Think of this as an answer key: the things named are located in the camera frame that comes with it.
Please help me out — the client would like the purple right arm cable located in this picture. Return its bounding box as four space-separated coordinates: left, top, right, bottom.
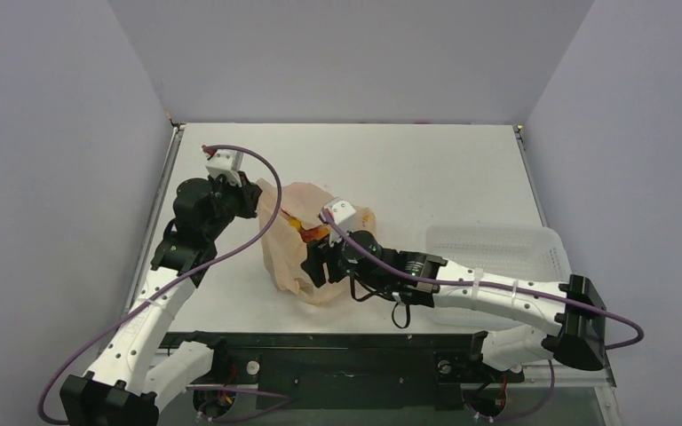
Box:
320 209 646 423

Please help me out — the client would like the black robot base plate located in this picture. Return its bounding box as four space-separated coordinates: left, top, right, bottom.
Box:
159 331 525 411

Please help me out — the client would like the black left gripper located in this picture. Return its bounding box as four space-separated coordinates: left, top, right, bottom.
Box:
204 170 263 241

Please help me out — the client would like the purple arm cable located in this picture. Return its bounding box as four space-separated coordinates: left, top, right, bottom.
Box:
37 144 286 426
320 209 646 423

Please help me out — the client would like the orange translucent plastic bag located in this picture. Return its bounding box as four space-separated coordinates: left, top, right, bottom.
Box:
260 182 349 305

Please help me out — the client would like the white perforated plastic tray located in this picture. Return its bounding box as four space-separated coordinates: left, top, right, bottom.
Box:
424 223 572 330

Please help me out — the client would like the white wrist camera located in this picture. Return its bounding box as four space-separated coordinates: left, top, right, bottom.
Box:
319 198 356 241
206 149 243 187

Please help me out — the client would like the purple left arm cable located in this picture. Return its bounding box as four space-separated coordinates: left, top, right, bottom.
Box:
37 144 286 426

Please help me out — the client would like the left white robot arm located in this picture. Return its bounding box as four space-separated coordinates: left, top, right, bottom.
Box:
59 171 262 425

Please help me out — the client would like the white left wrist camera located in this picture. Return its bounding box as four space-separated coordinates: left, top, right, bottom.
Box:
206 149 243 187

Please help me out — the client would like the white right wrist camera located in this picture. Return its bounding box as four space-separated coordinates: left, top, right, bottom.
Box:
319 198 356 241

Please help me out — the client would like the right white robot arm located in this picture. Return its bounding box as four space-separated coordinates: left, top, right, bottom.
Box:
301 231 606 379

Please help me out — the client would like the yellow fake fruit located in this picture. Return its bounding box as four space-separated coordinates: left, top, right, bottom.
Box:
287 217 304 231

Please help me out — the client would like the red fake fruit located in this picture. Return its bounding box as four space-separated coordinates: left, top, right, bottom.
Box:
282 209 329 243

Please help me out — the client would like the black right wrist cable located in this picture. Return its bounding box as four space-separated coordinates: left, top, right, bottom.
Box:
349 276 413 330

